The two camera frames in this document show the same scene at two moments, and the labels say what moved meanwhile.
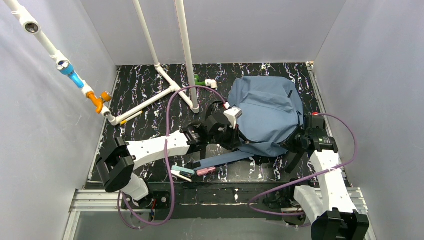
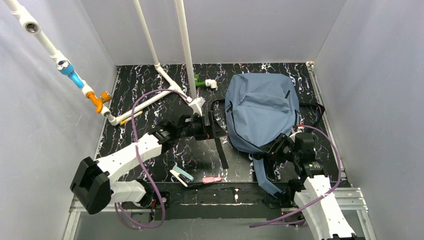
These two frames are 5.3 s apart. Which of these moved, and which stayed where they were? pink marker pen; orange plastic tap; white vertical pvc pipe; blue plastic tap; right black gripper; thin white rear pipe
Moved: pink marker pen; right black gripper
Stayed: blue plastic tap; white vertical pvc pipe; orange plastic tap; thin white rear pipe
